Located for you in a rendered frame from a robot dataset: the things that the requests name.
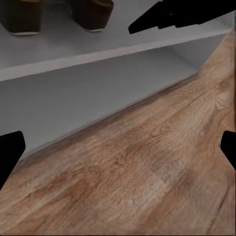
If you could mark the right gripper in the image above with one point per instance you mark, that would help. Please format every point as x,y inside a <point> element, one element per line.
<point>181,13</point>

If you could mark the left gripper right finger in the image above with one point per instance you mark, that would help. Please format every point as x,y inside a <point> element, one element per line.
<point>228,146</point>

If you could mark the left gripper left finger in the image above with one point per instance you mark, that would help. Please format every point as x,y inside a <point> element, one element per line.
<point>12,146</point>

